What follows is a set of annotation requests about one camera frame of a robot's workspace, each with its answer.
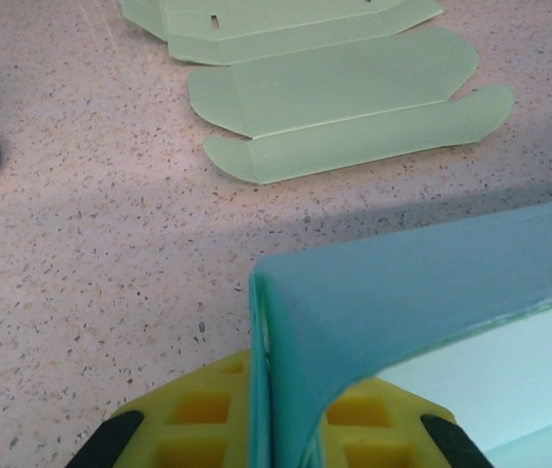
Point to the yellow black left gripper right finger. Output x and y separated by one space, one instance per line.
383 429

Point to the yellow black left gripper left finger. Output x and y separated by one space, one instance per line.
198 419

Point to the light blue paper box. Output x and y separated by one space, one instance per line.
403 292

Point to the light green paper box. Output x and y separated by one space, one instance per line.
329 97

